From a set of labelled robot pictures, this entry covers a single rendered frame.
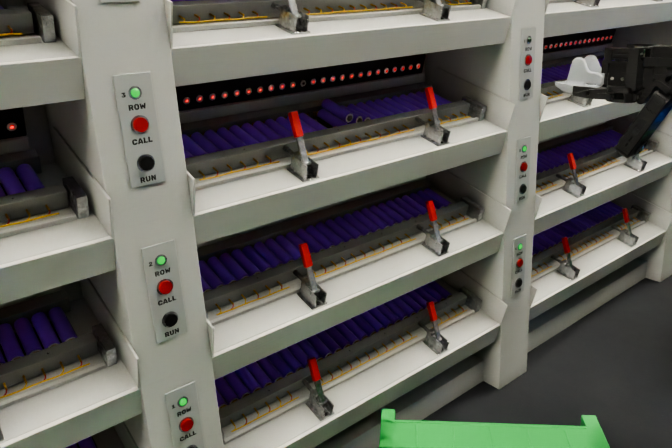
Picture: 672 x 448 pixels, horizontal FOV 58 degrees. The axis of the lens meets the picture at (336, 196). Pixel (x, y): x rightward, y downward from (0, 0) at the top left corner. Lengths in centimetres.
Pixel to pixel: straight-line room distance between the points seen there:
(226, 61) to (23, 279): 32
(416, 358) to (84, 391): 58
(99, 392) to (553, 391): 89
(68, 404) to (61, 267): 17
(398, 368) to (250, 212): 45
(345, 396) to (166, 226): 46
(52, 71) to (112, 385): 37
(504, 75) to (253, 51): 51
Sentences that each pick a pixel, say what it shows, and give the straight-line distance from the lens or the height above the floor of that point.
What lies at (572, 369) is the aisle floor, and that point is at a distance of 143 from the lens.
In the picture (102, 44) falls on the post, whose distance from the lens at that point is 67.
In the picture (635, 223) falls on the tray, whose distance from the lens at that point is 179.
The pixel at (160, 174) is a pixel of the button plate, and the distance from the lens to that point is 70.
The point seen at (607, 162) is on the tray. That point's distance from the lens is 160.
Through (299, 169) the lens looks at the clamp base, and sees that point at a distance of 82.
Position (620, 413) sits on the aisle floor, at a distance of 133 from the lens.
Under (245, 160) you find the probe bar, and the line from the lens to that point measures 83.
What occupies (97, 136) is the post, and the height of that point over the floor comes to 65.
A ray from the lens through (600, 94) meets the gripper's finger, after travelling 102.
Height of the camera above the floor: 77
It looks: 18 degrees down
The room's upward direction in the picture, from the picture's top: 3 degrees counter-clockwise
